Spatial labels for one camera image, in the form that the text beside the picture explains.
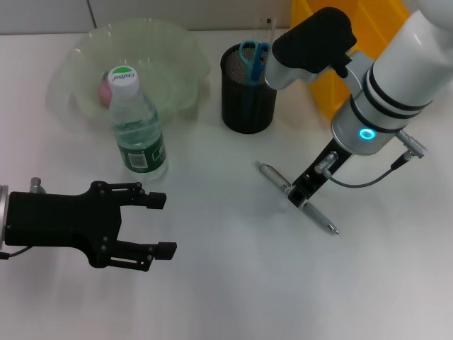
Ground translucent green fruit plate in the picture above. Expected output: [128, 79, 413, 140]
[47, 19, 212, 127]

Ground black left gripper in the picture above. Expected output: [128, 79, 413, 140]
[5, 181, 177, 273]

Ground grey ballpoint pen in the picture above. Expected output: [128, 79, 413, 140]
[256, 161, 340, 235]

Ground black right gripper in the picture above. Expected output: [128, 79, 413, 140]
[288, 137, 355, 210]

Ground blue scissors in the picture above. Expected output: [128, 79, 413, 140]
[239, 40, 271, 88]

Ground clear plastic ruler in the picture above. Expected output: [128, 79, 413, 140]
[253, 16, 277, 47]

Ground left arm grey cable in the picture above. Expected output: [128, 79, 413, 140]
[0, 176, 47, 261]

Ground pink peach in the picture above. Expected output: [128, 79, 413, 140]
[98, 70, 114, 108]

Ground yellow plastic bin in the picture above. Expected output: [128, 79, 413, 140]
[289, 0, 411, 118]

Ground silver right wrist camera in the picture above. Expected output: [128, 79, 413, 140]
[263, 7, 358, 89]

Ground clear green-label water bottle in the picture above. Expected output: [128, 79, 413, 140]
[107, 65, 169, 182]

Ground black mesh pen holder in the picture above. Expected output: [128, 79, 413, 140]
[219, 41, 277, 135]

